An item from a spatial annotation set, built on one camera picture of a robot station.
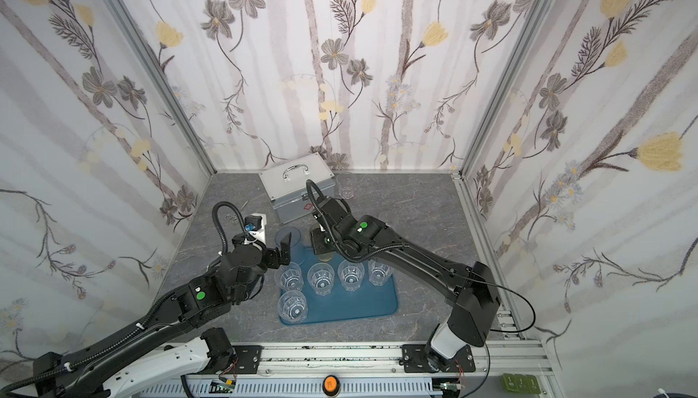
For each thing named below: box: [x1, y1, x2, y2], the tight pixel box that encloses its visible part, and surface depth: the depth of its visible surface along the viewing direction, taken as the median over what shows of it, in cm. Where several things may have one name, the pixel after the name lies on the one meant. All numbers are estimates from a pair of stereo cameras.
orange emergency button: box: [321, 374, 341, 397], surface depth 64 cm
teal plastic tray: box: [279, 247, 399, 326], surface depth 87 cm
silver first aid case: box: [258, 151, 337, 225], surface depth 98 cm
